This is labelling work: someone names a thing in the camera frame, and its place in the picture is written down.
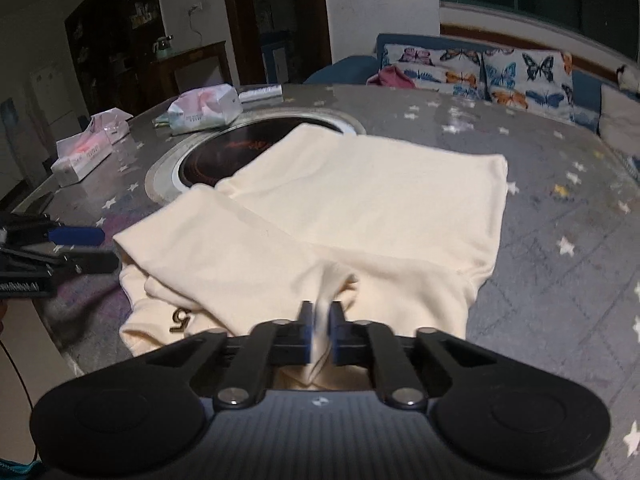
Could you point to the blue sofa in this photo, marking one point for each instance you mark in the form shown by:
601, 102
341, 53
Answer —
345, 67

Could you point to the pink white tissue pack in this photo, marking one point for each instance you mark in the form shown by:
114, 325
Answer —
85, 152

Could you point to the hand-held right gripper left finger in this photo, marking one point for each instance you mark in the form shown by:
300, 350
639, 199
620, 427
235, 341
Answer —
302, 332

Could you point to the round black table heater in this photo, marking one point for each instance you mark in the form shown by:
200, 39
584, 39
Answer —
220, 155

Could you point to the white wall socket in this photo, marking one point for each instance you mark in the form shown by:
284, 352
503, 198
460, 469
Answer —
195, 7

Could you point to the pastel tissue pack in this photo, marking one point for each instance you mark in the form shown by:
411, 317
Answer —
205, 110

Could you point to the black white plush toy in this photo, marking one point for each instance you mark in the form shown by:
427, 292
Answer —
629, 79

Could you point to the dark wooden shelf unit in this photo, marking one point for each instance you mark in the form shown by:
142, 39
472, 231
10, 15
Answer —
110, 50

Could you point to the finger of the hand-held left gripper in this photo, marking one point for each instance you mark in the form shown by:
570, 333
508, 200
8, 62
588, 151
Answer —
92, 261
75, 236

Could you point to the grey pillow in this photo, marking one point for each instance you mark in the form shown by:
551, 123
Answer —
620, 120

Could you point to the grey star tablecloth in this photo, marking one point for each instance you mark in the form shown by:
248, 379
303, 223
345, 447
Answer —
550, 220

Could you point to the cream garment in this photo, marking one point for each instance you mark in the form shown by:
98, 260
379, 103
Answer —
360, 200

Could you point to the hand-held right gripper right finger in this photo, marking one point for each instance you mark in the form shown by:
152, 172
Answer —
337, 332

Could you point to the butterfly print cushion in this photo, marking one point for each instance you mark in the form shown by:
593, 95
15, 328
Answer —
440, 67
530, 80

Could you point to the wooden cabinet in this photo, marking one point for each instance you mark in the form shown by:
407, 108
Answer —
195, 72

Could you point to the dark wooden door frame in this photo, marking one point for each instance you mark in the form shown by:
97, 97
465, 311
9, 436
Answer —
235, 25

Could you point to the pink cloth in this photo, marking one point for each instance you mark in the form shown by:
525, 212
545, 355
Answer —
392, 77

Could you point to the pale green kettle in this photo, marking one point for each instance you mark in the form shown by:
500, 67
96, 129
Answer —
162, 49

